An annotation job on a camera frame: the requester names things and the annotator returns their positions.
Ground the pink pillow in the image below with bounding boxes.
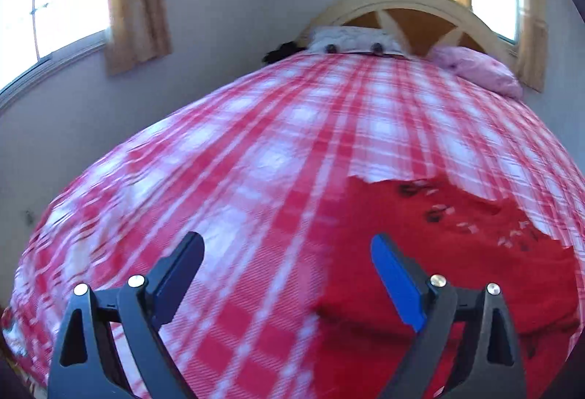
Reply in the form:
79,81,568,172
427,45,524,98

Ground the red white plaid bed blanket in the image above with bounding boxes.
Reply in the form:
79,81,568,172
0,52,585,399

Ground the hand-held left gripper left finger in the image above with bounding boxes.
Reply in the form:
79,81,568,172
48,232,205,399

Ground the red knit sweater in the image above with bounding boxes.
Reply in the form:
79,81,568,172
313,176,583,399

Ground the dark cloth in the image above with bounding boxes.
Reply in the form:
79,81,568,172
263,42,309,64

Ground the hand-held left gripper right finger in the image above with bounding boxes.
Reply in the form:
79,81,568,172
371,233,526,399

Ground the white patterned pillow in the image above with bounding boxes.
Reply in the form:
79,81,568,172
304,27,405,57

